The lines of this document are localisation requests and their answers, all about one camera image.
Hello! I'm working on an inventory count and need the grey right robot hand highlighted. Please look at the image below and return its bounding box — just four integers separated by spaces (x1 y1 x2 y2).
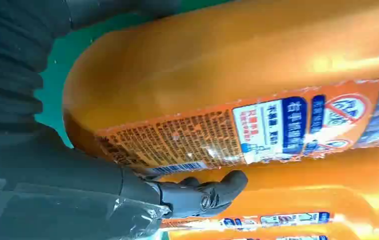
0 120 249 240

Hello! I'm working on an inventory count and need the green table mat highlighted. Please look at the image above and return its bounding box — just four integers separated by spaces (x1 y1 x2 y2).
33 0 240 240

